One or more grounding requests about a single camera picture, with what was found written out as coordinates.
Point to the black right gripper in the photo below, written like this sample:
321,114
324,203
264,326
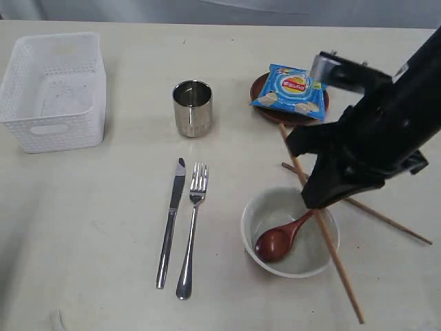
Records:
369,144

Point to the brown wooden chopstick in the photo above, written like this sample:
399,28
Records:
373,213
326,235

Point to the blue Lay's chips bag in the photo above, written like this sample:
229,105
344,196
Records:
292,91

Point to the speckled white ceramic bowl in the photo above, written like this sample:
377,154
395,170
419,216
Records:
277,206

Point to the brown wooden spoon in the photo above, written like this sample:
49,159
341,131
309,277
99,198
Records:
274,244

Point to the silver metal fork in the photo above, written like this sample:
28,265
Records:
197,194

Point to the silver metal cup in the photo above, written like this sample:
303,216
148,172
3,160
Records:
193,111

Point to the silver table knife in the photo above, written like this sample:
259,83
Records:
177,189

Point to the white perforated plastic basket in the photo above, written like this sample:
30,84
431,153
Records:
53,93

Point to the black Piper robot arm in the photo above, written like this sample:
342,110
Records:
421,71

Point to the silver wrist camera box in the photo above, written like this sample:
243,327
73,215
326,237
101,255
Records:
347,75

